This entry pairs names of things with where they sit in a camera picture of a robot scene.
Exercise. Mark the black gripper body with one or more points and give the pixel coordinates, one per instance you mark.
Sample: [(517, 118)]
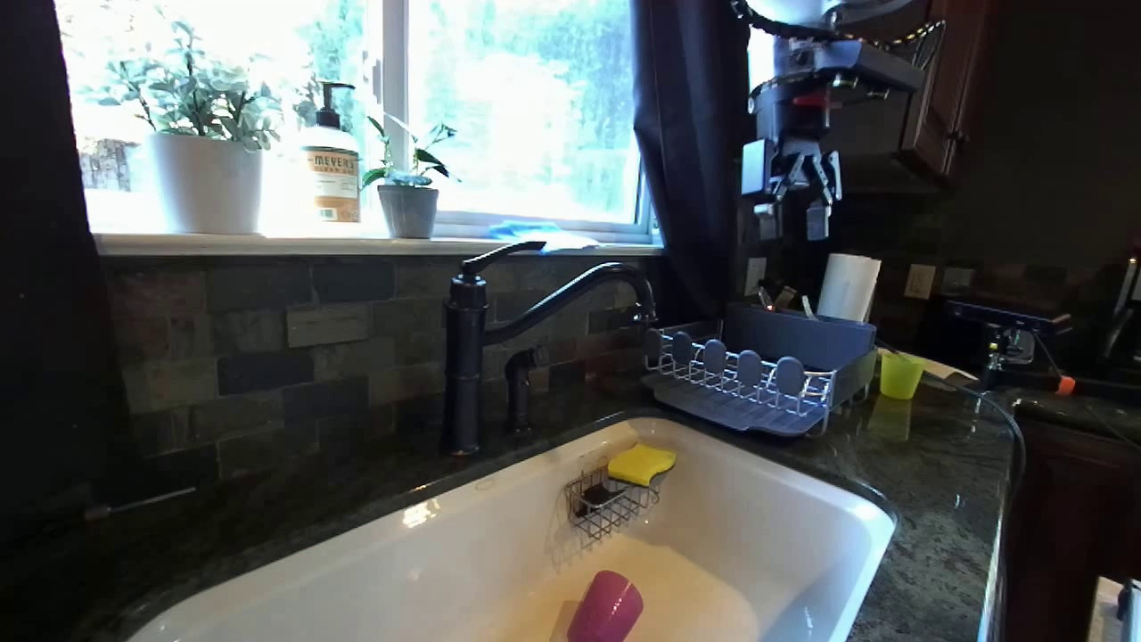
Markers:
[(794, 169)]

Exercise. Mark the dark bronze kitchen faucet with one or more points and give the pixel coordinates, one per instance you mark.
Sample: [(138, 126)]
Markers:
[(465, 359)]

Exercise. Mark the Franka robot arm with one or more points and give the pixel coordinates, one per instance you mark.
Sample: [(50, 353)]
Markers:
[(832, 82)]

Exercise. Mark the white paper towel roll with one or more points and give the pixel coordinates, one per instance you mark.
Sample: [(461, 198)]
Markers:
[(850, 288)]

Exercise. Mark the dark curtain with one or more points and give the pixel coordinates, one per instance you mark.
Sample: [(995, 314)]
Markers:
[(41, 236), (689, 145)]

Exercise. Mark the blue dish rack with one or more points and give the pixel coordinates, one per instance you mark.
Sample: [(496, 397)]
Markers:
[(770, 359)]

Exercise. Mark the green plastic cup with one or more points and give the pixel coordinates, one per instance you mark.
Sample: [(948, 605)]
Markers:
[(901, 376)]

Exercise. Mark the black countertop appliance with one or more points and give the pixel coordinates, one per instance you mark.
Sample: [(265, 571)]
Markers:
[(1004, 339)]

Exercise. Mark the blue cloth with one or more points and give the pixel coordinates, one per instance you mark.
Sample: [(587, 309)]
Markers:
[(529, 234)]

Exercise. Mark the yellow sponge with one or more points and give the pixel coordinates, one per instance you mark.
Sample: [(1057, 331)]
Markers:
[(643, 464)]

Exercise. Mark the white ceramic sink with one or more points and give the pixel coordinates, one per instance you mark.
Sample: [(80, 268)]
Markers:
[(762, 502)]

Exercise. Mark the small orange object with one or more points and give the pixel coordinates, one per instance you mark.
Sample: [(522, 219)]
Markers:
[(1065, 387)]

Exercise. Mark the dark bronze side sprayer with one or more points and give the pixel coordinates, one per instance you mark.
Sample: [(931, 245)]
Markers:
[(517, 395)]

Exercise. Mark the black scrubber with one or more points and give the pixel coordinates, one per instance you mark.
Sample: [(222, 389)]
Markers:
[(600, 490)]

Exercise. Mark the small plant in grey pot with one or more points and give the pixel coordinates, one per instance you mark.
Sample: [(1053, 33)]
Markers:
[(406, 209)]

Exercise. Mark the dark wooden base cabinet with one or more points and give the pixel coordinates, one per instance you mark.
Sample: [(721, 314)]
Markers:
[(1072, 536)]

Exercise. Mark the pink plastic cup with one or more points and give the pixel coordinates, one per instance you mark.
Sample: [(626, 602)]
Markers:
[(608, 606)]

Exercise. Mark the soap pump bottle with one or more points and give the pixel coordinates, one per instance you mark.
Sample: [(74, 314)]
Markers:
[(334, 165)]

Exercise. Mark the white object beside cabinet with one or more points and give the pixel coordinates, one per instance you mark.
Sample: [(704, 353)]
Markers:
[(1111, 612)]

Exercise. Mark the leafy plant in white pot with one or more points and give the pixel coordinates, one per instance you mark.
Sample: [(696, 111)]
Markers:
[(209, 182)]

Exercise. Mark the wall outlet plate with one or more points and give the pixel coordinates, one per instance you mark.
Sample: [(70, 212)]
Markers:
[(919, 278)]

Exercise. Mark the wooden wall cabinet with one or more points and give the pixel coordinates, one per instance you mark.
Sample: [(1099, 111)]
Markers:
[(959, 73)]

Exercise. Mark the white window frame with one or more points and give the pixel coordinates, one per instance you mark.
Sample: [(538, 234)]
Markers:
[(398, 73)]

